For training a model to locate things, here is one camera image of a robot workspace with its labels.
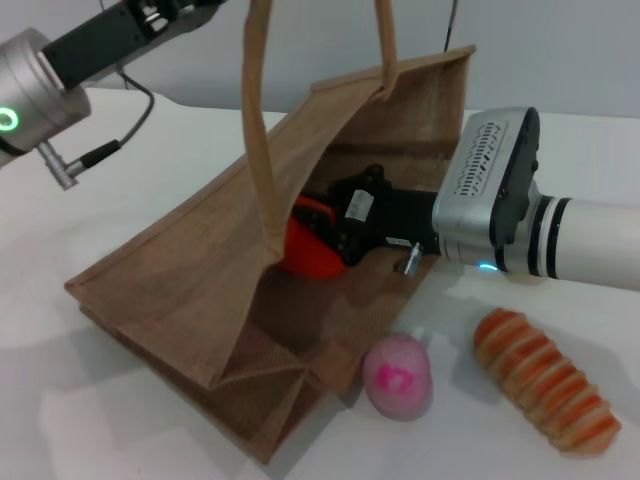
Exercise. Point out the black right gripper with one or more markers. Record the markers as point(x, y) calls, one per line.
point(395, 220)

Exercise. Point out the brown jute handbag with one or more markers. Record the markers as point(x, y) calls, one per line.
point(175, 300)

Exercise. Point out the orange fruit with stem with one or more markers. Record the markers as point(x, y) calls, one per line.
point(310, 257)

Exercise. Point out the dark vertical wall strip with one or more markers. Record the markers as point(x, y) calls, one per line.
point(451, 25)

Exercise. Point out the orange striped bread loaf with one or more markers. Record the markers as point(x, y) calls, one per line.
point(540, 380)

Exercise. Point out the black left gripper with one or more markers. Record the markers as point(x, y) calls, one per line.
point(95, 40)

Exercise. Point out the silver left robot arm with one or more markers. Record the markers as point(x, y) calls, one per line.
point(35, 95)

